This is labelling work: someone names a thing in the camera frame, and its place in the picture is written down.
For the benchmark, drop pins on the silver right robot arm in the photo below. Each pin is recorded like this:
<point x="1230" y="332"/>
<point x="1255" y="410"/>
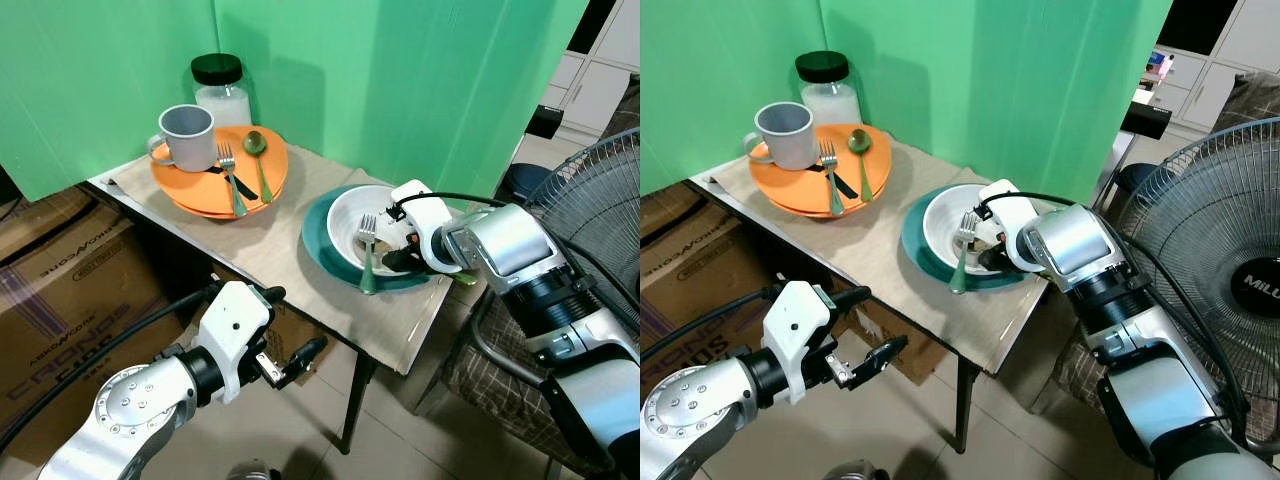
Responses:
<point x="1130" y="330"/>
<point x="560" y="320"/>

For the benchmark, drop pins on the teal plate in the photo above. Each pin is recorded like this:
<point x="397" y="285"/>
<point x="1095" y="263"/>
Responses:
<point x="915" y="245"/>
<point x="318" y="245"/>

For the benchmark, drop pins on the white cabinet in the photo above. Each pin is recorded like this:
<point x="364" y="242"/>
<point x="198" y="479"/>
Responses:
<point x="600" y="80"/>
<point x="1210" y="70"/>

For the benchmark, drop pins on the white bowl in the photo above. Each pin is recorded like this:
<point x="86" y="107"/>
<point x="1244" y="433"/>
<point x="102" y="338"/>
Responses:
<point x="940" y="230"/>
<point x="345" y="235"/>

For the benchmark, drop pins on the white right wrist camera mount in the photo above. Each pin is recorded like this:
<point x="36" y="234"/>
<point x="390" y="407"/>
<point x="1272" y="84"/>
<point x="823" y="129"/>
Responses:
<point x="1005" y="210"/>
<point x="425" y="215"/>

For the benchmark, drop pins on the black electric fan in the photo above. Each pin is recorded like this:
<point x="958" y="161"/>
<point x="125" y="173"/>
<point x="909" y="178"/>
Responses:
<point x="1210" y="260"/>
<point x="590" y="210"/>

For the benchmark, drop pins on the green spoon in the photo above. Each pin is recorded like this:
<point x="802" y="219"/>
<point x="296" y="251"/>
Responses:
<point x="262" y="175"/>
<point x="864" y="172"/>

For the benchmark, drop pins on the brown cardboard box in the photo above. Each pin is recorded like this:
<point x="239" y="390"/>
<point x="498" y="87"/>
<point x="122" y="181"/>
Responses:
<point x="70" y="290"/>
<point x="690" y="270"/>

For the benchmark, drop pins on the green backdrop screen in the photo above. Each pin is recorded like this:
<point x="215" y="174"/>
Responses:
<point x="380" y="70"/>
<point x="1000" y="70"/>

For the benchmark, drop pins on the grey mug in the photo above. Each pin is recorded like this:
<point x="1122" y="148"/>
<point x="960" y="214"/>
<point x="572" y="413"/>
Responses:
<point x="190" y="140"/>
<point x="790" y="138"/>

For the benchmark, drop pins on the wood grain table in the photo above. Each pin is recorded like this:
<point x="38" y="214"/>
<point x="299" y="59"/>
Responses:
<point x="880" y="300"/>
<point x="280" y="290"/>

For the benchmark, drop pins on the black stool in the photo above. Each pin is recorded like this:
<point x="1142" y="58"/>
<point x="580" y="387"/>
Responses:
<point x="520" y="180"/>
<point x="1125" y="185"/>

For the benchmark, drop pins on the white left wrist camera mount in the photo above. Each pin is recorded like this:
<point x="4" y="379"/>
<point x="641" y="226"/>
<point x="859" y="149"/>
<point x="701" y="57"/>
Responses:
<point x="795" y="320"/>
<point x="232" y="325"/>

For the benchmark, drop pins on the plaid cushioned chair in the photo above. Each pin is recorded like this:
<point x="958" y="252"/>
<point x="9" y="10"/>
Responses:
<point x="500" y="390"/>
<point x="1075" y="380"/>

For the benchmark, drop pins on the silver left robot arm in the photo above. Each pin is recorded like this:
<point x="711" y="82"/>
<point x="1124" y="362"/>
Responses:
<point x="130" y="410"/>
<point x="690" y="410"/>

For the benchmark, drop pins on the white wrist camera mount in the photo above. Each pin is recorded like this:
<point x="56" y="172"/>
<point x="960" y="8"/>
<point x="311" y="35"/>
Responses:
<point x="1005" y="210"/>
<point x="232" y="325"/>
<point x="425" y="215"/>
<point x="795" y="320"/>

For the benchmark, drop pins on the glass jar with black lid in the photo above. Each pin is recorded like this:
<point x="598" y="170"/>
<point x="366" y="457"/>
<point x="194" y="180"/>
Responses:
<point x="225" y="100"/>
<point x="830" y="98"/>

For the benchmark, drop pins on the orange plate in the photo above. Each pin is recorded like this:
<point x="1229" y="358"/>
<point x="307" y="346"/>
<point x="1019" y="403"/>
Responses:
<point x="185" y="185"/>
<point x="785" y="185"/>

